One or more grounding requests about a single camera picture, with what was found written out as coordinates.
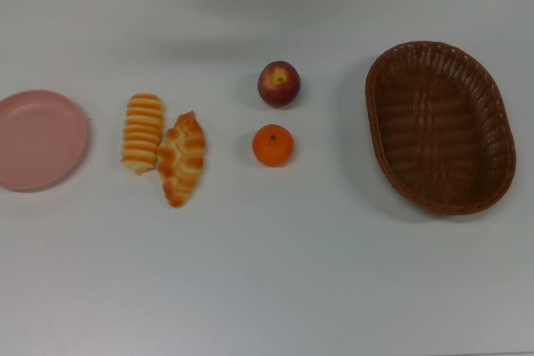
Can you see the orange toy tangerine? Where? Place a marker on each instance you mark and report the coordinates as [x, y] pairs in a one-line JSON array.
[[273, 145]]

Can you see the red toy apple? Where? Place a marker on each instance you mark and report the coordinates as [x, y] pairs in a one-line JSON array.
[[278, 84]]

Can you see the braided toy bread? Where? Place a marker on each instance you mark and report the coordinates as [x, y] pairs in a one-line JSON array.
[[181, 160]]

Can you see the striped toy bread roll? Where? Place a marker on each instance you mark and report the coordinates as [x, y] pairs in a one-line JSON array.
[[142, 133]]

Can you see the brown woven basket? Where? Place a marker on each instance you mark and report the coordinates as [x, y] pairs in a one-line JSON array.
[[442, 131]]

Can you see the pink plate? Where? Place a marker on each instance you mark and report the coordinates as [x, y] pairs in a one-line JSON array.
[[39, 141]]

